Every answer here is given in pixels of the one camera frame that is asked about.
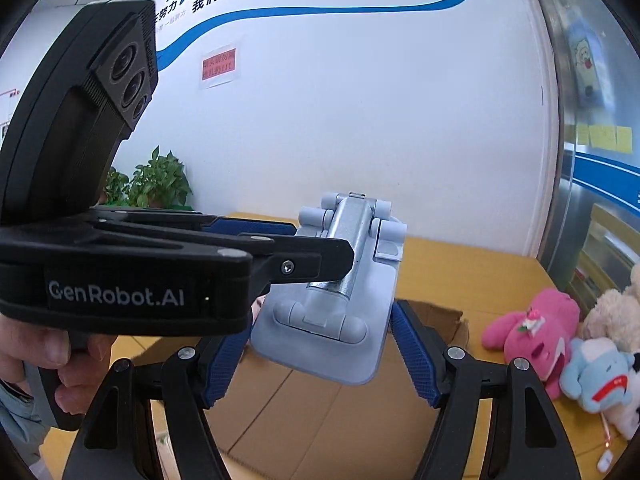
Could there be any person left hand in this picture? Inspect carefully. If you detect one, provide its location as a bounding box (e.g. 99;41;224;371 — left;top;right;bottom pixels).
0;315;117;415

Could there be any large white phone stand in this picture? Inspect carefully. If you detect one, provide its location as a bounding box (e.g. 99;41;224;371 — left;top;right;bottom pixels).
250;193;407;386

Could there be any white dog plush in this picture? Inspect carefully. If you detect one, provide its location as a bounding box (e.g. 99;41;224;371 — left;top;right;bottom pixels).
604;352;640;441

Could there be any grey jacket sleeve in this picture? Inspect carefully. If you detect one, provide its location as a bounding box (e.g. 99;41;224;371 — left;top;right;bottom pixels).
1;380;50;469

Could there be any white earbuds case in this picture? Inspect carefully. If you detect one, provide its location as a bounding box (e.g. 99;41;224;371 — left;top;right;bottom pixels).
597;448;614;474

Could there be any brown cardboard box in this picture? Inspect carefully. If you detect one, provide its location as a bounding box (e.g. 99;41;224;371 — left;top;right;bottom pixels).
130;299;471;480

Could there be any pink transparent pen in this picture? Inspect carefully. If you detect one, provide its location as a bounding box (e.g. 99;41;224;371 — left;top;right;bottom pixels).
600;413;612;450

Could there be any blue dolphin plush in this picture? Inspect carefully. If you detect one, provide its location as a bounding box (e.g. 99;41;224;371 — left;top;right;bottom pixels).
559;337;634;414

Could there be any green potted plant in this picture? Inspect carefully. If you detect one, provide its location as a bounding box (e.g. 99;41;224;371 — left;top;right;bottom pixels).
101;146;192;210

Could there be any pink bear plush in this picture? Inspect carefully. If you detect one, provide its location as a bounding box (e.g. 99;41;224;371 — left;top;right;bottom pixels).
480;288;580;400

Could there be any cream bunny plush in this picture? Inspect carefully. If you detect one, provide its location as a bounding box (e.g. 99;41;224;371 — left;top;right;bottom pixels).
582;263;640;353

